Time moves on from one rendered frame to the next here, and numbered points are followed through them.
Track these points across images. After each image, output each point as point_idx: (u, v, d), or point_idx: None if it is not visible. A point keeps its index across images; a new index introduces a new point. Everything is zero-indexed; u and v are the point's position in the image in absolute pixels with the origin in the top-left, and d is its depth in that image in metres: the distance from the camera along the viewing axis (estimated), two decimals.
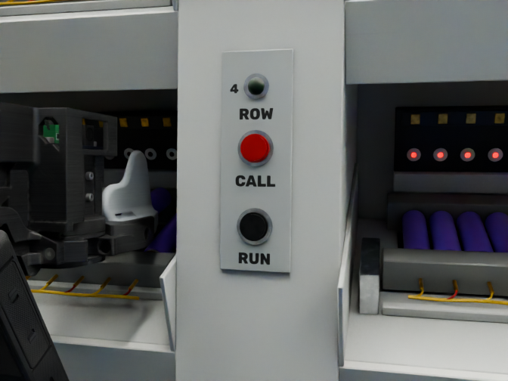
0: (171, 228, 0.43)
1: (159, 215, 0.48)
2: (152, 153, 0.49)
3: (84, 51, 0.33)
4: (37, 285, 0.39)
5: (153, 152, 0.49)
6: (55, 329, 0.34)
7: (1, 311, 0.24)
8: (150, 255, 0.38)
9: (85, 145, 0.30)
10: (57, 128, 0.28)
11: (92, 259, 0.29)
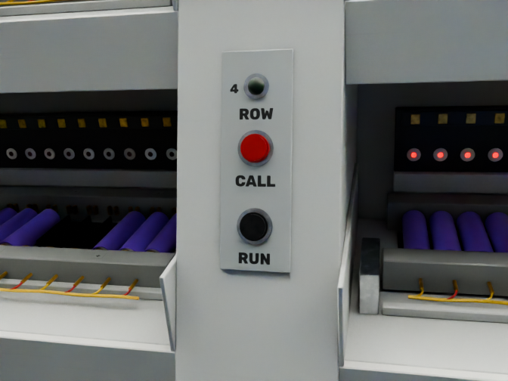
0: (171, 228, 0.43)
1: None
2: (152, 153, 0.49)
3: (84, 51, 0.33)
4: (37, 285, 0.39)
5: (153, 152, 0.49)
6: (55, 329, 0.34)
7: None
8: (150, 255, 0.38)
9: None
10: None
11: None
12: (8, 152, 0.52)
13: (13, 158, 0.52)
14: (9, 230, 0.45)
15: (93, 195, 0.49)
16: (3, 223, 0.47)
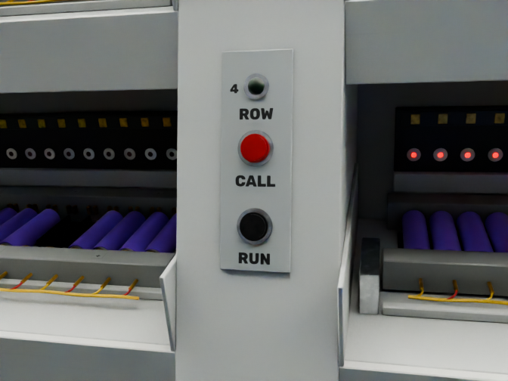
0: (171, 228, 0.43)
1: None
2: (152, 153, 0.49)
3: (84, 51, 0.33)
4: (37, 285, 0.39)
5: (153, 152, 0.49)
6: (55, 329, 0.34)
7: None
8: (150, 255, 0.38)
9: None
10: None
11: None
12: (8, 152, 0.52)
13: (13, 158, 0.52)
14: (9, 230, 0.45)
15: (93, 195, 0.49)
16: (3, 223, 0.47)
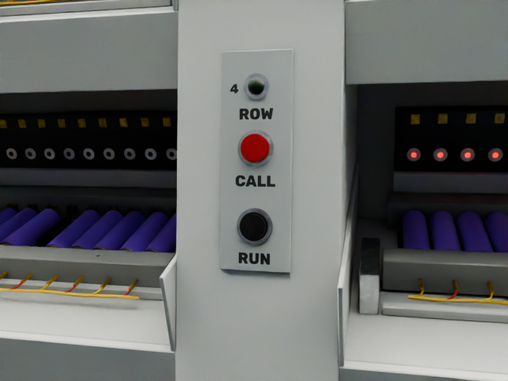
0: (171, 228, 0.43)
1: None
2: (152, 153, 0.49)
3: (84, 51, 0.33)
4: (37, 285, 0.39)
5: (153, 152, 0.49)
6: (55, 329, 0.34)
7: None
8: (150, 255, 0.38)
9: None
10: None
11: None
12: (8, 152, 0.52)
13: (13, 158, 0.52)
14: (9, 230, 0.45)
15: (93, 195, 0.49)
16: (3, 223, 0.47)
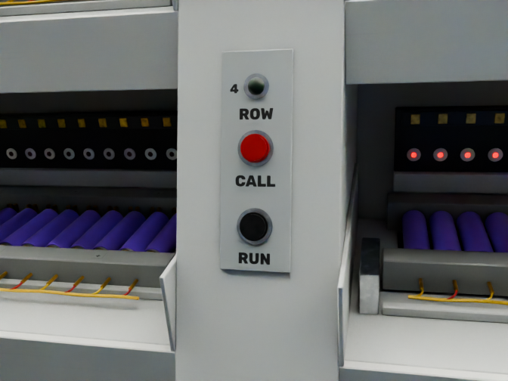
0: (171, 228, 0.43)
1: None
2: (152, 153, 0.49)
3: (84, 51, 0.33)
4: (37, 285, 0.39)
5: (153, 152, 0.49)
6: (55, 329, 0.34)
7: None
8: (150, 255, 0.38)
9: None
10: None
11: None
12: (8, 152, 0.52)
13: (13, 158, 0.52)
14: (9, 230, 0.45)
15: (93, 195, 0.49)
16: (3, 223, 0.47)
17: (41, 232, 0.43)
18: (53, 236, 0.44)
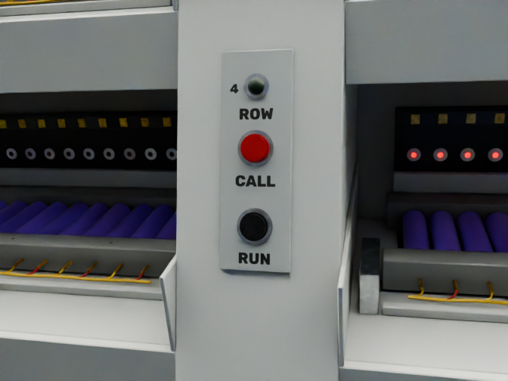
0: None
1: None
2: (152, 153, 0.49)
3: (84, 51, 0.33)
4: (37, 285, 0.39)
5: (153, 152, 0.49)
6: (55, 329, 0.34)
7: None
8: (160, 242, 0.40)
9: None
10: None
11: None
12: (8, 152, 0.52)
13: (13, 158, 0.52)
14: (20, 221, 0.46)
15: (93, 195, 0.49)
16: (14, 215, 0.49)
17: (53, 224, 0.45)
18: (64, 227, 0.45)
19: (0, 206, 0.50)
